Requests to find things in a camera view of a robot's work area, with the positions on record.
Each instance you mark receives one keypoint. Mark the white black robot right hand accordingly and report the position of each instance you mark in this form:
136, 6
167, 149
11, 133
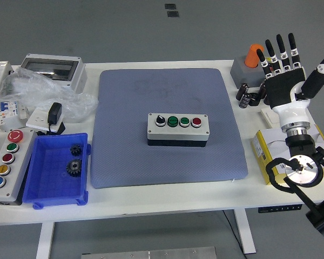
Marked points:
283, 86

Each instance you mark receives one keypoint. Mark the grey four-button control box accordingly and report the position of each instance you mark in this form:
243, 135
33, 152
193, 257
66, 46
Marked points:
178, 133

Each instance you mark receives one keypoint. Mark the grey five-button control box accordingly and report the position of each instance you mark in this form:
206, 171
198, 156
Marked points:
14, 172

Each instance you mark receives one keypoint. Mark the black round component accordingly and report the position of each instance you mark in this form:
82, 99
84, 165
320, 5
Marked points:
255, 99

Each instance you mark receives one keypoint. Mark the grey base block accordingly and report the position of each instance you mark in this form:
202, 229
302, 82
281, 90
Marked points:
245, 75

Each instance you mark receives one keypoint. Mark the orange cylinder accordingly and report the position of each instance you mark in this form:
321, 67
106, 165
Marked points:
251, 56

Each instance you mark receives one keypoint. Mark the yellow cardboard box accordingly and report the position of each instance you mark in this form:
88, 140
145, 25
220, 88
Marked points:
262, 151

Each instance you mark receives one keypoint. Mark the black table control panel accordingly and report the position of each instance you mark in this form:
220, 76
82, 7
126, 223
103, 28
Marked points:
279, 208

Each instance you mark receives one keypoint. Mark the dark floor hatch plate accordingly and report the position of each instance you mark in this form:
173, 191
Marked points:
172, 14
170, 6

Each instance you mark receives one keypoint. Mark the white table leg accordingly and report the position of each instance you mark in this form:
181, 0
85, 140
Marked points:
245, 232
44, 240

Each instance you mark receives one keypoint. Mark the blue-grey padded mat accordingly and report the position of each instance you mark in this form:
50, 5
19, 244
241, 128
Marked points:
124, 167

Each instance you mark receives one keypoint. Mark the small black gear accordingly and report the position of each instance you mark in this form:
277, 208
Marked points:
76, 150

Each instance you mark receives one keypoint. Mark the large black gear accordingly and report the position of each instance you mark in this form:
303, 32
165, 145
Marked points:
74, 167

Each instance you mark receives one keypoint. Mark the black power adapter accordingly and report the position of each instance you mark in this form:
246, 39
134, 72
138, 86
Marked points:
54, 113

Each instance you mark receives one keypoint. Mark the clear plastic bag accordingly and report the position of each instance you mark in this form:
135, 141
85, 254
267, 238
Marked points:
37, 89

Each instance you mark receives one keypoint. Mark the white power socket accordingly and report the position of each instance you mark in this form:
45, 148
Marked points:
36, 118

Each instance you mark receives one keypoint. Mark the blue plastic bin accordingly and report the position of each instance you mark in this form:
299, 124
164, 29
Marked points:
51, 183

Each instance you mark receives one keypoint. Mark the white circuit breaker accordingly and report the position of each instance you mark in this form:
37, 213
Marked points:
8, 109

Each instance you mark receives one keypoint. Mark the white metal box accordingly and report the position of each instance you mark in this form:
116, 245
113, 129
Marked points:
0, 78

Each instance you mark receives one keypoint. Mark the white wall switch plate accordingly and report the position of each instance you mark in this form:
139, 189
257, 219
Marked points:
270, 116

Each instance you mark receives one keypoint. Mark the grey enclosure with clear lid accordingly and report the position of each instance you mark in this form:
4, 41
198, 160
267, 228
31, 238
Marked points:
51, 67

